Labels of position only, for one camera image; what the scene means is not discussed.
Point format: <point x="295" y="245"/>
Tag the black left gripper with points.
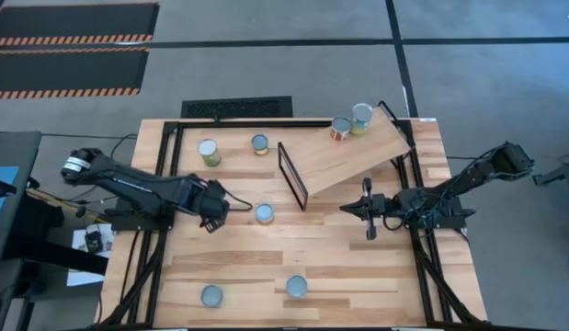
<point x="208" y="197"/>

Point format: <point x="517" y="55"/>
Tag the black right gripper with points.
<point x="385" y="206"/>

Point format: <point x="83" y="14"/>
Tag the short yellow orange labelled can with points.
<point x="265" y="213"/>

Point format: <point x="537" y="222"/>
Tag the tall light green labelled can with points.
<point x="208" y="149"/>

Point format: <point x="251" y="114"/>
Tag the red orange labelled can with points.
<point x="341" y="125"/>

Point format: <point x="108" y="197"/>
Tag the green oranges labelled can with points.
<point x="260" y="142"/>

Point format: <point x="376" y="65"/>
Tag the tall yellow teal labelled can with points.
<point x="361" y="112"/>

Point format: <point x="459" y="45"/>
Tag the yellow-green can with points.
<point x="296" y="286"/>

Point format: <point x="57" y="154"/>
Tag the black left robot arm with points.
<point x="128" y="184"/>

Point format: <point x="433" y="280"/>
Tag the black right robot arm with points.
<point x="472" y="177"/>

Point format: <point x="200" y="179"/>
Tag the white table label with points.
<point x="428" y="119"/>

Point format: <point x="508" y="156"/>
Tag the black floor vent grille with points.
<point x="238" y="108"/>

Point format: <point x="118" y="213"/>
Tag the small black electronic device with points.
<point x="93" y="241"/>

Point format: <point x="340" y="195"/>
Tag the white paper sheet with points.
<point x="79" y="236"/>

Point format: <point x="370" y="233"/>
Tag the dark metal stand leg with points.
<point x="557" y="174"/>

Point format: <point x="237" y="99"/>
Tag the dark grey desk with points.
<point x="13" y="151"/>

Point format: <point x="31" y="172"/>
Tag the blue pad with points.
<point x="1" y="184"/>

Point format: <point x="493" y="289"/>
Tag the black hazard striped floor mat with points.
<point x="72" y="20"/>
<point x="63" y="69"/>

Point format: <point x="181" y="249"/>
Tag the black aluminium table frame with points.
<point x="242" y="124"/>

